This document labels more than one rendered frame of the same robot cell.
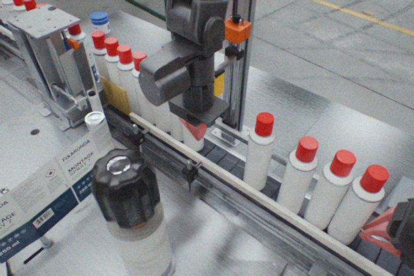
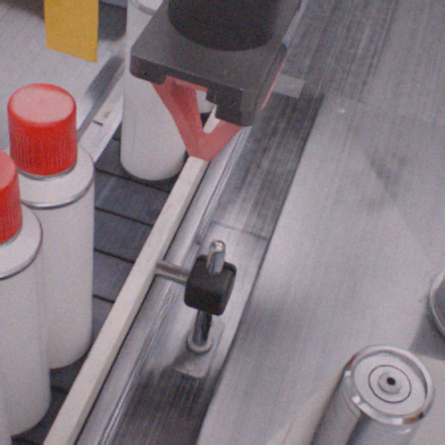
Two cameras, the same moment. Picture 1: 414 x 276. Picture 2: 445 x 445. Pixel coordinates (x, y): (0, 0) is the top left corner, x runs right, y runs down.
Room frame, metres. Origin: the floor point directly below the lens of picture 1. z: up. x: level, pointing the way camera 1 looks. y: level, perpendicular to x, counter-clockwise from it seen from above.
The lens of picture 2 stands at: (0.61, 0.34, 1.36)
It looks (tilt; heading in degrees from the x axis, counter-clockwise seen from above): 48 degrees down; 240
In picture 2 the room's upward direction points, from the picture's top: 11 degrees clockwise
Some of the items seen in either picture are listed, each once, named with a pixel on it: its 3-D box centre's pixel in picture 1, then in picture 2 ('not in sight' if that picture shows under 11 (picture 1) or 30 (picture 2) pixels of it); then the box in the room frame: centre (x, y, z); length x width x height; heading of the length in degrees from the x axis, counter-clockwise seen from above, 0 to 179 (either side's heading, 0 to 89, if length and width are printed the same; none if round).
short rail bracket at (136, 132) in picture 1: (143, 138); not in sight; (0.56, 0.17, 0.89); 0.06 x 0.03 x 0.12; 141
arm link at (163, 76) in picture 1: (178, 56); not in sight; (0.42, 0.04, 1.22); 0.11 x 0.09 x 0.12; 134
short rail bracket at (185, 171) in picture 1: (190, 177); (208, 296); (0.44, 0.04, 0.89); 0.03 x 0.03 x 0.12; 51
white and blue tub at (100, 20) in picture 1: (100, 23); not in sight; (1.25, 0.45, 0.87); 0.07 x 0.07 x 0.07
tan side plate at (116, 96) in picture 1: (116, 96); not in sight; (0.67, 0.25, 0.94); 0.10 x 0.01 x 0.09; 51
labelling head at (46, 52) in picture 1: (64, 67); not in sight; (0.70, 0.38, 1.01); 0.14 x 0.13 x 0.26; 51
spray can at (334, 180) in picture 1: (329, 191); not in sight; (0.34, -0.23, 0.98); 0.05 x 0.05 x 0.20
